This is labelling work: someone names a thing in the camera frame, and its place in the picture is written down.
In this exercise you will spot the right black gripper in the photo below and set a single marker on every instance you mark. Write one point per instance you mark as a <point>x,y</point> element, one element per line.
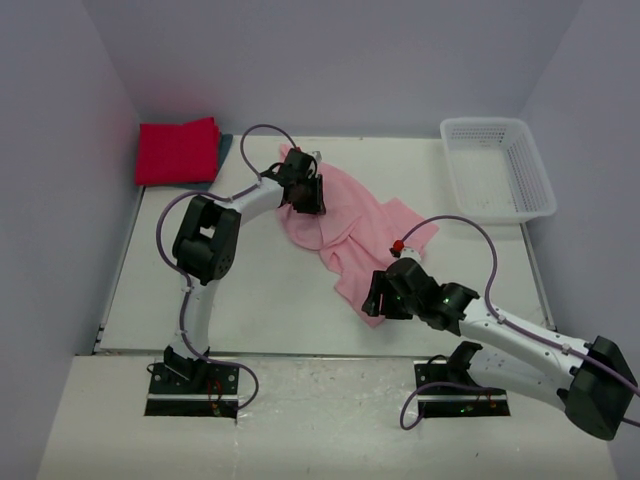
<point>377,293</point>

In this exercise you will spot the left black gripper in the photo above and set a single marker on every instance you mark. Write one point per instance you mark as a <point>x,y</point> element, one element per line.
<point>314,194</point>

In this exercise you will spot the pink t shirt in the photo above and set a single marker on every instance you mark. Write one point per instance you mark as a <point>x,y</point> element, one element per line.
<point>353,238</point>

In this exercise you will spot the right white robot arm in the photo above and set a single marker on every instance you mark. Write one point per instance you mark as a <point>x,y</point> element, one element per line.
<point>589,381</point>

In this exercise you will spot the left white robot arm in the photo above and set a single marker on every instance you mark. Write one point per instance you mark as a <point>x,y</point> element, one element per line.
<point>205,246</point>

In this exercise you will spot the folded teal t shirt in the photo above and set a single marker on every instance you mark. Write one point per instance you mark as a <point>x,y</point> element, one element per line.
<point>224,147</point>

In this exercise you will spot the folded red t shirt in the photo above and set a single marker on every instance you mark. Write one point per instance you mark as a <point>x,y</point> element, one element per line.
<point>171,154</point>

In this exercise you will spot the white plastic basket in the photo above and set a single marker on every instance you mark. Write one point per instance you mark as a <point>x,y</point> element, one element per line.
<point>496,171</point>

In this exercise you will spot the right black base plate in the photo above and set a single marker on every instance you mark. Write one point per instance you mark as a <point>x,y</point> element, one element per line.
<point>450,402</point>

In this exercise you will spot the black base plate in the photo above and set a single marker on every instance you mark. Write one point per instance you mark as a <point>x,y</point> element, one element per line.
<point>212,393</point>
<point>450,402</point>

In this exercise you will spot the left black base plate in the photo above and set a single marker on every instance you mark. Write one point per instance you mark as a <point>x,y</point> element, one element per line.
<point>212,393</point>

